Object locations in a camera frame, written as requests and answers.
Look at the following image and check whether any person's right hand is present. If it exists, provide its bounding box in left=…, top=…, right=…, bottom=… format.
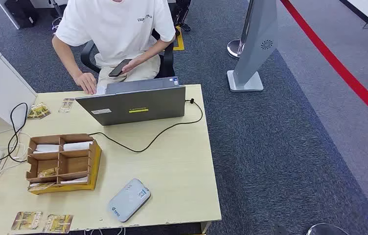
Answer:
left=74, top=72, right=98, bottom=95

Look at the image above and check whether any person's left hand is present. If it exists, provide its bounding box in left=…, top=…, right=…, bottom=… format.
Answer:
left=121, top=57, right=144, bottom=74

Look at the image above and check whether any black smartphone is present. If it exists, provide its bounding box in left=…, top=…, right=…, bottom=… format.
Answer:
left=108, top=59, right=133, bottom=77

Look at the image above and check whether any person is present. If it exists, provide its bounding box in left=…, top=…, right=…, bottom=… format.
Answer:
left=51, top=0, right=177, bottom=95

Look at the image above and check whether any gold room key card stack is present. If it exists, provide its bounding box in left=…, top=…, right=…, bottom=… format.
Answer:
left=27, top=102, right=51, bottom=120

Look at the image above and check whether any white card stack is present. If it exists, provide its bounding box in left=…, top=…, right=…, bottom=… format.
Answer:
left=60, top=176, right=89, bottom=185
left=63, top=141, right=93, bottom=152
left=33, top=144, right=60, bottom=154

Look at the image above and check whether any cardboard card organizer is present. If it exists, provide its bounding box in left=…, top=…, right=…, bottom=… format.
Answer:
left=25, top=133, right=102, bottom=195

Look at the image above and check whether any grey card reader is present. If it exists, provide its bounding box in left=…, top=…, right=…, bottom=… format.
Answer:
left=108, top=178, right=152, bottom=223

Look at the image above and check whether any black office chair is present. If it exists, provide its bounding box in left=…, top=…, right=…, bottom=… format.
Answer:
left=80, top=29, right=176, bottom=78

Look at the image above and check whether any grey laptop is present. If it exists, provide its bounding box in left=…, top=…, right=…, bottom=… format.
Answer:
left=75, top=76, right=186, bottom=126

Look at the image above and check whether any chrome stool base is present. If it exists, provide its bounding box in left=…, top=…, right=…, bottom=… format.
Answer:
left=49, top=0, right=66, bottom=34

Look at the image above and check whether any black bag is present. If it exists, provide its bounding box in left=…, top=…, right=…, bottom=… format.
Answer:
left=4, top=0, right=39, bottom=29

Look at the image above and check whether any chrome stanchion base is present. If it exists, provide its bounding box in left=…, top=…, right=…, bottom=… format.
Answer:
left=227, top=39, right=243, bottom=60
left=306, top=223, right=350, bottom=235

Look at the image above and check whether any white desk panel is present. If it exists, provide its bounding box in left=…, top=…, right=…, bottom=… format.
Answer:
left=0, top=0, right=21, bottom=30

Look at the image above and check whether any grey kiosk stand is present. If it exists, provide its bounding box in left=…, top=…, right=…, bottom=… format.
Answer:
left=227, top=0, right=278, bottom=93

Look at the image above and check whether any black laptop power cable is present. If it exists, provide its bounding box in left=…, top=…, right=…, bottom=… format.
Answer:
left=88, top=98, right=204, bottom=153

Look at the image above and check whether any white cable bundle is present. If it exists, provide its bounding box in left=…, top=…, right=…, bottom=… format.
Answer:
left=84, top=227, right=126, bottom=235

